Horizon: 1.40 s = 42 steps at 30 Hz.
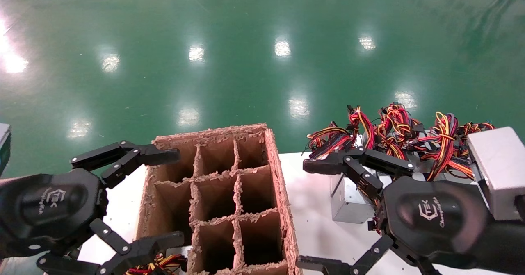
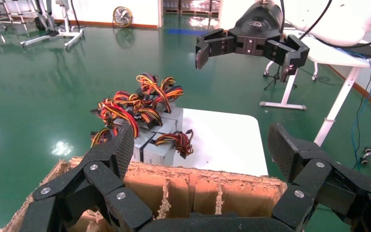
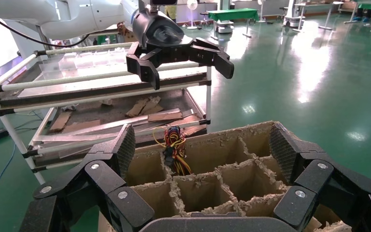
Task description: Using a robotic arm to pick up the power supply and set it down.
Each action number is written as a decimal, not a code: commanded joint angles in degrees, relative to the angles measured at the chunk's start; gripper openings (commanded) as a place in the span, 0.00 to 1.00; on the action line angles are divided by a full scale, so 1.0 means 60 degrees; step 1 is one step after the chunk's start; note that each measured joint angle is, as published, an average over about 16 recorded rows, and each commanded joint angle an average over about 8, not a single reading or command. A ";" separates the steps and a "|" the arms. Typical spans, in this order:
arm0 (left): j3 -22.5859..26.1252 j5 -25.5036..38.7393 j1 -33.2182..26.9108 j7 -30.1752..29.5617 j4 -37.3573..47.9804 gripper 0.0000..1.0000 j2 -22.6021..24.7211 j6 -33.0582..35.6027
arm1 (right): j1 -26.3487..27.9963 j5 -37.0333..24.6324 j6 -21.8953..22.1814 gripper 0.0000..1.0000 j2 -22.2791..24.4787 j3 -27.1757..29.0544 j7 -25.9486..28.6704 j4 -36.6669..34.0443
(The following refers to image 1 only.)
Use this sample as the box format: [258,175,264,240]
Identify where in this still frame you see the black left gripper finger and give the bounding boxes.
[71,141,181,187]

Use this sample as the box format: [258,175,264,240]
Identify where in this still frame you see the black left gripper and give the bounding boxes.
[0,168,185,275]

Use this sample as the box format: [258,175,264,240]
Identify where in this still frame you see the grey box with dark side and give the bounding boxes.
[0,123,11,176]

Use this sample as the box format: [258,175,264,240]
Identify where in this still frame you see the red yellow wire bundle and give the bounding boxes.
[125,254,187,275]

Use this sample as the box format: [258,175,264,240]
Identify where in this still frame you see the grey power supply, large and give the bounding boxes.
[467,127,525,221]

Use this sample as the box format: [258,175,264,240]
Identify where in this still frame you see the cardboard box with dividers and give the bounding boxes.
[135,123,303,275]

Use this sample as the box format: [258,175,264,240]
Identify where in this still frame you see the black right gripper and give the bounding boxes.
[379,176,493,264]

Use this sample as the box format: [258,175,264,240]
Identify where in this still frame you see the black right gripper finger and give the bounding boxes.
[296,234,443,275]
[303,147,415,200]

